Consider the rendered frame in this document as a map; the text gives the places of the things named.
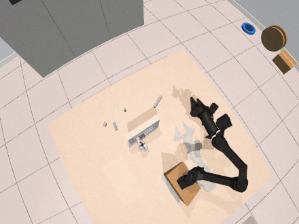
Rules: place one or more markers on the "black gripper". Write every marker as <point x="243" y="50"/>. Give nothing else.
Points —
<point x="198" y="110"/>

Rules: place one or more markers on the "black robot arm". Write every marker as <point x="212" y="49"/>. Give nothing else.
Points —
<point x="238" y="183"/>

